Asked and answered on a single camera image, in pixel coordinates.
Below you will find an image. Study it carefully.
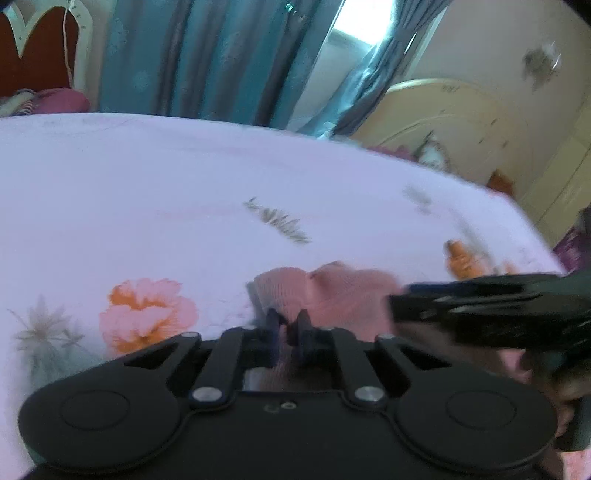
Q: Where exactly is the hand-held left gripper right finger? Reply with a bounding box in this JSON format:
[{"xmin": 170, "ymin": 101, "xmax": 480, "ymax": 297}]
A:
[{"xmin": 286, "ymin": 308, "xmax": 452, "ymax": 411}]

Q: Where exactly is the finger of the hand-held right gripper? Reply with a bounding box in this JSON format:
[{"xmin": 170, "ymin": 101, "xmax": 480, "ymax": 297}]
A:
[
  {"xmin": 404, "ymin": 274, "xmax": 561, "ymax": 300},
  {"xmin": 387, "ymin": 294, "xmax": 467, "ymax": 334}
]

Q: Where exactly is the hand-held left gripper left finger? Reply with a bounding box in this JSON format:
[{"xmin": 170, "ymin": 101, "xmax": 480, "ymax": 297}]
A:
[{"xmin": 124, "ymin": 307, "xmax": 285, "ymax": 411}]

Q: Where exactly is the pink shirt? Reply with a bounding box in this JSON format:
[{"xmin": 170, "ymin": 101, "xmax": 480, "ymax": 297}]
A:
[{"xmin": 247, "ymin": 261, "xmax": 591, "ymax": 480}]

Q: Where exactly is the purple patterned cloth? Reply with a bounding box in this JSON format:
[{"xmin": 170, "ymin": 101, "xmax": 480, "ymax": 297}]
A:
[{"xmin": 553, "ymin": 217, "xmax": 591, "ymax": 277}]

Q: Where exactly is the brown and white pillow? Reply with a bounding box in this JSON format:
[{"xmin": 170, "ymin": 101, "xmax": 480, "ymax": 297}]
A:
[
  {"xmin": 488, "ymin": 170, "xmax": 514, "ymax": 197},
  {"xmin": 417, "ymin": 133, "xmax": 452, "ymax": 172}
]

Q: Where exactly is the cream wardrobe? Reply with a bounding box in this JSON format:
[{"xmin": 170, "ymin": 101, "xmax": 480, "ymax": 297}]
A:
[{"xmin": 519, "ymin": 104, "xmax": 591, "ymax": 247}]

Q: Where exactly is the floral bedsheet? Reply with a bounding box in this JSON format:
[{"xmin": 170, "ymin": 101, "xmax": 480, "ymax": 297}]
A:
[{"xmin": 0, "ymin": 112, "xmax": 566, "ymax": 480}]

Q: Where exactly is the cream round headboard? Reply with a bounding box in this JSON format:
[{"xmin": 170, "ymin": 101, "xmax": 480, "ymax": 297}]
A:
[{"xmin": 348, "ymin": 78, "xmax": 533, "ymax": 200}]

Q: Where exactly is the narrow teal curtain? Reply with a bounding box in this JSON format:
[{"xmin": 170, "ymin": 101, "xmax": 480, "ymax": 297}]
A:
[{"xmin": 318, "ymin": 0, "xmax": 455, "ymax": 138}]

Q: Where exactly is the window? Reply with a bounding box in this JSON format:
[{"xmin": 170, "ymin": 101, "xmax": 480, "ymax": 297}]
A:
[{"xmin": 295, "ymin": 0, "xmax": 400, "ymax": 132}]

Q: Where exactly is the wide teal curtain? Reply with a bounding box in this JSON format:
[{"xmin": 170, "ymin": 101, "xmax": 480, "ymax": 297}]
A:
[{"xmin": 98, "ymin": 0, "xmax": 348, "ymax": 134}]

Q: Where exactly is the pink pillow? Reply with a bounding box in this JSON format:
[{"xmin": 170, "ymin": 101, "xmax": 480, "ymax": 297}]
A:
[{"xmin": 0, "ymin": 88, "xmax": 92, "ymax": 117}]

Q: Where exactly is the red heart-shaped headboard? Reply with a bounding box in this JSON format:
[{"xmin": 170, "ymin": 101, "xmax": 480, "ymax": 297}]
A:
[{"xmin": 0, "ymin": 0, "xmax": 95, "ymax": 100}]

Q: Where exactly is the wall decoration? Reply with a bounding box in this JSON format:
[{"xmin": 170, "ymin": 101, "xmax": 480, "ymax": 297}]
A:
[{"xmin": 522, "ymin": 41, "xmax": 563, "ymax": 90}]

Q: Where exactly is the white hanging cable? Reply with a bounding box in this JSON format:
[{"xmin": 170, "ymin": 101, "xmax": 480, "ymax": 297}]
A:
[{"xmin": 62, "ymin": 0, "xmax": 78, "ymax": 90}]

